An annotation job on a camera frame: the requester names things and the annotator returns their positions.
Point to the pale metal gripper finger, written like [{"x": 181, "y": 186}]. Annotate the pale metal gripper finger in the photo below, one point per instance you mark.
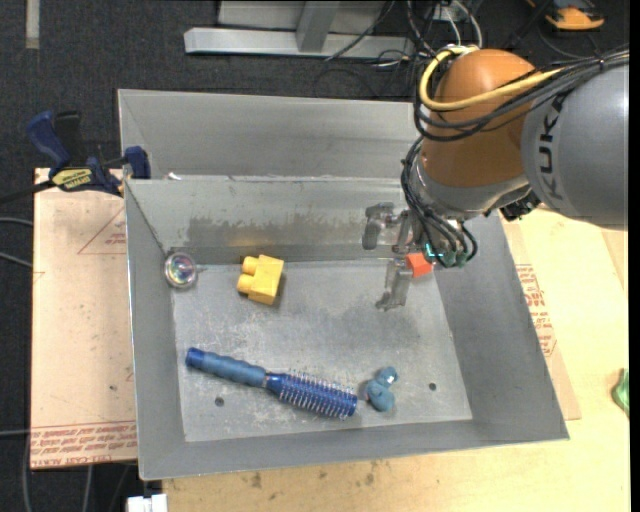
[
  {"x": 372, "y": 227},
  {"x": 397, "y": 285}
]

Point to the small orange block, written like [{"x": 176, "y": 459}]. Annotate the small orange block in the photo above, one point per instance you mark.
[{"x": 419, "y": 265}]

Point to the grey metal bin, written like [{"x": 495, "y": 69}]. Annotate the grey metal bin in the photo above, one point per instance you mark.
[{"x": 310, "y": 330}]

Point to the blue toy figure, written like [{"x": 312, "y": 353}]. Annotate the blue toy figure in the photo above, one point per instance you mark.
[{"x": 380, "y": 395}]

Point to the yellow toy brick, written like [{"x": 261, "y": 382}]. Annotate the yellow toy brick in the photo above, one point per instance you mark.
[{"x": 262, "y": 280}]

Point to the blue hairbrush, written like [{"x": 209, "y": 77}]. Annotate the blue hairbrush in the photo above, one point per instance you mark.
[{"x": 300, "y": 392}]

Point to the shiny round spinning top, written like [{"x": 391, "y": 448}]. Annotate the shiny round spinning top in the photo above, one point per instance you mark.
[{"x": 180, "y": 270}]

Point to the green soft thing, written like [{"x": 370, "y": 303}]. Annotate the green soft thing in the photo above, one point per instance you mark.
[{"x": 622, "y": 392}]

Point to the brown cardboard board, red print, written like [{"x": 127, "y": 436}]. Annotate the brown cardboard board, red print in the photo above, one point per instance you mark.
[{"x": 80, "y": 320}]

